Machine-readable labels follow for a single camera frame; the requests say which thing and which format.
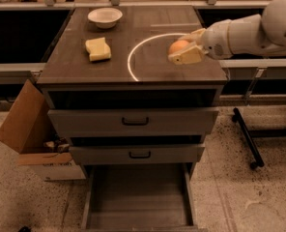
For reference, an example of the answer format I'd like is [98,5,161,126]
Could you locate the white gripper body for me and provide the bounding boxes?
[201,19,233,60]

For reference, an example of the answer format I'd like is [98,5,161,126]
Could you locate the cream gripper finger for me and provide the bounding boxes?
[168,45,205,65]
[181,28,206,44]

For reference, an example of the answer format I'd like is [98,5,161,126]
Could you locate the orange fruit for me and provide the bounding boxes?
[168,40,189,54]

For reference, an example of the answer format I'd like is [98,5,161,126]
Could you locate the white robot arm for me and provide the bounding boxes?
[168,0,286,65]

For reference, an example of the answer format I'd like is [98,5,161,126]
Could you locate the top grey drawer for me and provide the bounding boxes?
[48,107,218,137]

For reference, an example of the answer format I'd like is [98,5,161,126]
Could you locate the grey drawer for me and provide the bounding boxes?
[48,107,218,137]
[70,144,205,165]

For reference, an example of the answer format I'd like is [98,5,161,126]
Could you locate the dark wooden drawer cabinet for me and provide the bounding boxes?
[37,5,230,179]

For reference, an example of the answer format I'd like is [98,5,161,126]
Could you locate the middle grey drawer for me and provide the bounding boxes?
[70,144,205,165]

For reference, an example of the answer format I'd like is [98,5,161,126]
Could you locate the open bottom drawer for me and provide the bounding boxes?
[81,163,208,232]

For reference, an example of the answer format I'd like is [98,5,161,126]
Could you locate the white ceramic bowl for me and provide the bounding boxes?
[87,8,123,29]

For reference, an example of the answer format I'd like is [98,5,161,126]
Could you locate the yellow sponge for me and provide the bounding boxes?
[85,38,111,62]

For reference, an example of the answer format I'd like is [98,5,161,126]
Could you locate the black wheeled stand base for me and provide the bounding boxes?
[232,107,286,170]

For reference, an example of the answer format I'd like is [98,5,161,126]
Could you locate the open cardboard box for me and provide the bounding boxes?
[0,80,85,181]

